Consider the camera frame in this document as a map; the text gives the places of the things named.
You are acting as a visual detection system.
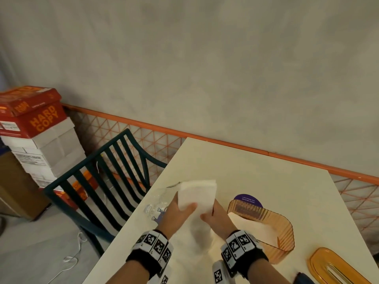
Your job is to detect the dark green slatted chair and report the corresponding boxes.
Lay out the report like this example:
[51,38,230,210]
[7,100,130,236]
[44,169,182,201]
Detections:
[43,128,168,258]

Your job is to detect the stack of white napkins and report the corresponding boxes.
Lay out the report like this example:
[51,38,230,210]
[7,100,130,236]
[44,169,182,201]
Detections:
[177,180,217,254]

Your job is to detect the person's left hand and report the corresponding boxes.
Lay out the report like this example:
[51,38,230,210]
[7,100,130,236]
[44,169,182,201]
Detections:
[156,192,198,237]

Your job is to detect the white cable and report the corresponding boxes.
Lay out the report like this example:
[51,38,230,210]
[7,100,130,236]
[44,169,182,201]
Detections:
[47,231,88,284]

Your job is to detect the purple round label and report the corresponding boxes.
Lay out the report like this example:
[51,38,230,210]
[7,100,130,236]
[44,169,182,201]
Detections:
[234,193,264,209]

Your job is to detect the clear plastic wrapper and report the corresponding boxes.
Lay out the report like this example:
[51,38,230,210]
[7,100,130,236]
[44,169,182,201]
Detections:
[144,181,182,224]

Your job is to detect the person's right forearm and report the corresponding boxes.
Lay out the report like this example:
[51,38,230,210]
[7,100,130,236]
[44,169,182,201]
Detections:
[247,257,294,284]

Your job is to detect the red paper box lid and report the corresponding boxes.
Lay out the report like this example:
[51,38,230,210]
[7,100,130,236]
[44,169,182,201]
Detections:
[0,86,68,139]

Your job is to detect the white paper carton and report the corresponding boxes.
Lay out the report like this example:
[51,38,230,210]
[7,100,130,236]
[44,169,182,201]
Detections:
[0,117,86,188]

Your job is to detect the left wrist marker tracker band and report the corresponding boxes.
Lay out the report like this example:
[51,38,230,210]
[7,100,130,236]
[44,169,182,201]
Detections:
[126,230,174,284]

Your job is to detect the brown cardboard box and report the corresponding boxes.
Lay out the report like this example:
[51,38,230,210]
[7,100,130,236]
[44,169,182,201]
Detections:
[0,151,51,221]

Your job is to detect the orange ribbed holder lid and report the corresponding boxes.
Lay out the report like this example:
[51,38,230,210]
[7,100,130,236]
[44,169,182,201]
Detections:
[307,247,372,284]

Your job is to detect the orange wire mesh fence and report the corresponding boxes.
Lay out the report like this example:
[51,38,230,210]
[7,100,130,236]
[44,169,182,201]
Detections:
[61,103,379,247]

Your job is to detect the wrist marker tracker band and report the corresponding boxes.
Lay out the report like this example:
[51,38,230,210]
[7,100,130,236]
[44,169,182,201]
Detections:
[126,230,174,284]
[212,230,269,284]

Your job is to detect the person's right hand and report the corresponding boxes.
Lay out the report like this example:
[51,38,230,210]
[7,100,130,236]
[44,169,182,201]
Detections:
[201,199,237,239]

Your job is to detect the orange plastic object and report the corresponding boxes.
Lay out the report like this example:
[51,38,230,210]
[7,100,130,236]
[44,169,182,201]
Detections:
[56,170,100,204]

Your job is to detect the person's left forearm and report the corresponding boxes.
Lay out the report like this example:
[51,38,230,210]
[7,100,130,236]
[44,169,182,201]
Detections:
[106,259,150,284]

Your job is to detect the right wrist marker tracker band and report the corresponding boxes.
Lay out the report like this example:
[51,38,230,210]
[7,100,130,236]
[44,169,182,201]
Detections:
[212,230,269,284]

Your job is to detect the orange ribbed napkin holder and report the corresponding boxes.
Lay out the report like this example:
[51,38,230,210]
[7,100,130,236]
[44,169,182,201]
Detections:
[227,199,295,265]

